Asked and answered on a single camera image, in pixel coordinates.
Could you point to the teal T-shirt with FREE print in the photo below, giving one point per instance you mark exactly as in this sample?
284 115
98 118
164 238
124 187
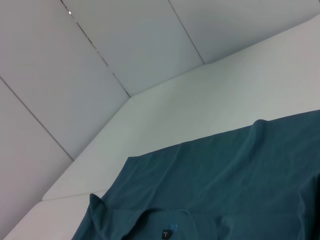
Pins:
225 187

